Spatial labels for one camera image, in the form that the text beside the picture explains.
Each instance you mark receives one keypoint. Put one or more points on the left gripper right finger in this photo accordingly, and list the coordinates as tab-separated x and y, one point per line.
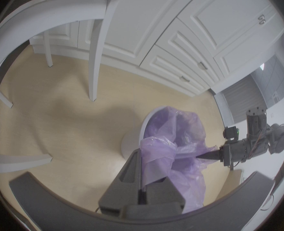
166	194

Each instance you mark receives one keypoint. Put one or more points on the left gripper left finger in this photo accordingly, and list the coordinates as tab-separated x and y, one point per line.
127	184

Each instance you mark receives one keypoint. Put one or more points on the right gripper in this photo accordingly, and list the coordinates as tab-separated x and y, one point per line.
233	153

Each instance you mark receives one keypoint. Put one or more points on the purple plastic bag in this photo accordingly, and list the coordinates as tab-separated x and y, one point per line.
161	153

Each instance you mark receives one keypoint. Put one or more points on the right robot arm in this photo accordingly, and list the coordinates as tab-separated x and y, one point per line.
277	138

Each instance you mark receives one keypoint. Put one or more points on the white trash bin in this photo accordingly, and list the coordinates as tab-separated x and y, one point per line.
132	141

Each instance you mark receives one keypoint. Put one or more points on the grey curtain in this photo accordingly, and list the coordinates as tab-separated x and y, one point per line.
243	102

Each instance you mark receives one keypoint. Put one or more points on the white chair grey cushions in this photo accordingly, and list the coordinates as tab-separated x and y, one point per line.
96	56

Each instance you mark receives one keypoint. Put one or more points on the white wardrobe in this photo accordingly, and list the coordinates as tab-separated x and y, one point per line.
156	20

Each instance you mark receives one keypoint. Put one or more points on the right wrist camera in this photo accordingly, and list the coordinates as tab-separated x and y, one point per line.
231	133

